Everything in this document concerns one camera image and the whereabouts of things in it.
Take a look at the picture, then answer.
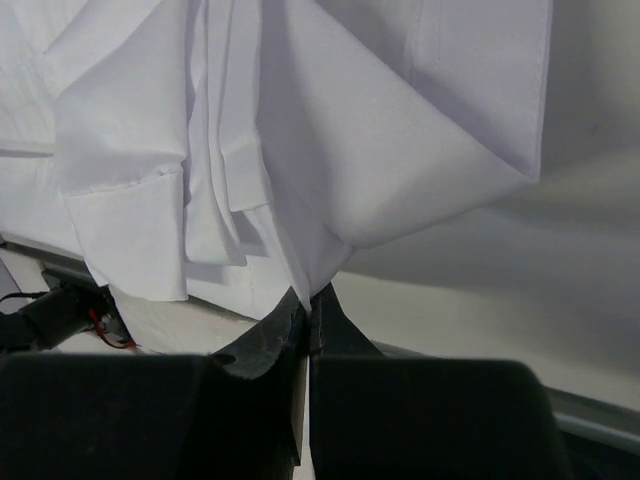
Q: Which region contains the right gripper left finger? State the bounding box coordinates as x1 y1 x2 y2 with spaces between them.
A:
1 292 305 479

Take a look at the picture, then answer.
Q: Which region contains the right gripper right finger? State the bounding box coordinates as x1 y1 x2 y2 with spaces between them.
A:
309 287 572 479

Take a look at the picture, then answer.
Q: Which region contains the white long sleeve shirt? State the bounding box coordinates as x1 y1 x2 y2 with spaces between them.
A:
1 1 553 319

